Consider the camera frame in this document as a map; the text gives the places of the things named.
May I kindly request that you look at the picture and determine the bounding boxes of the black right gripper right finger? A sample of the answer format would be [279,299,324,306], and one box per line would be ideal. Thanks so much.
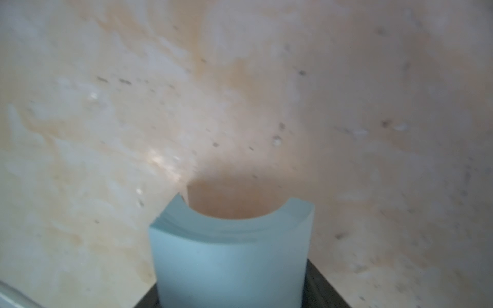
[302,259,350,308]

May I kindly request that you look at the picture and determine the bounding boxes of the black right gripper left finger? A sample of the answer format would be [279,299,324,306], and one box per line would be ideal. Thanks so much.
[134,284,161,308]

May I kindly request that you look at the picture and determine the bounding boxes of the blue sticky note pad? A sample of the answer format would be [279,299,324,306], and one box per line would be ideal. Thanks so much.
[149,195,315,308]

